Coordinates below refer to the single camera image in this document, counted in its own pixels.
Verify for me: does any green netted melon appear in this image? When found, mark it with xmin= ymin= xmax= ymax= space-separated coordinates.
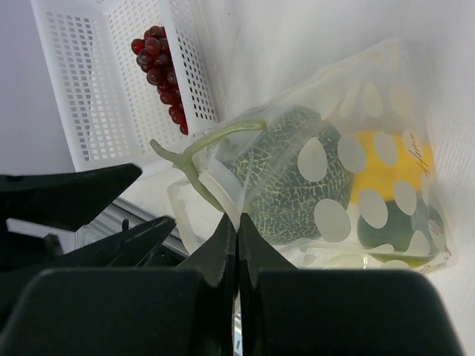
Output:
xmin=150 ymin=105 xmax=353 ymax=245

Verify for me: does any red grape bunch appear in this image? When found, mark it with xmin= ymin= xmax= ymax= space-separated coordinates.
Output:
xmin=131 ymin=25 xmax=189 ymax=136

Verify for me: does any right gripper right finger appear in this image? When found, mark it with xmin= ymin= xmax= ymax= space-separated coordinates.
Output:
xmin=237 ymin=213 xmax=296 ymax=355

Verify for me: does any white perforated plastic basket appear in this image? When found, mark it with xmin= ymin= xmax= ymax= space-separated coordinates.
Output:
xmin=32 ymin=1 xmax=218 ymax=174

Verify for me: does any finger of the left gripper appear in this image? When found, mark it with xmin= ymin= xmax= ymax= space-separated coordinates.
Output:
xmin=1 ymin=163 xmax=143 ymax=231
xmin=1 ymin=216 xmax=175 ymax=308

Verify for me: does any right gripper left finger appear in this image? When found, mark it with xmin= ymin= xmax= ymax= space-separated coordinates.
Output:
xmin=178 ymin=214 xmax=237 ymax=355

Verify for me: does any clear dotted zip bag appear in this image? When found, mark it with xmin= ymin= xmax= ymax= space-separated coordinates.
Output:
xmin=168 ymin=39 xmax=453 ymax=274

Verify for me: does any yellow bell pepper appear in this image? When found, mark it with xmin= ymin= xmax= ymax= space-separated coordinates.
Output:
xmin=350 ymin=131 xmax=433 ymax=204

